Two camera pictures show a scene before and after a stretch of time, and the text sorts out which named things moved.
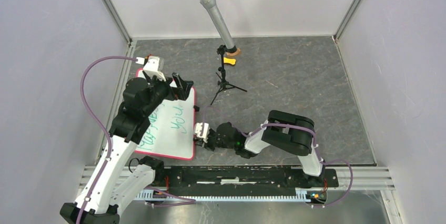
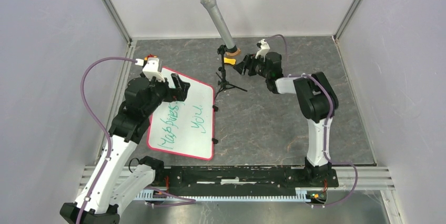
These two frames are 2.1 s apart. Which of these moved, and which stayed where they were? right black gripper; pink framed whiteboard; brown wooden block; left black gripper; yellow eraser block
Moved: right black gripper; pink framed whiteboard
Stayed: yellow eraser block; left black gripper; brown wooden block
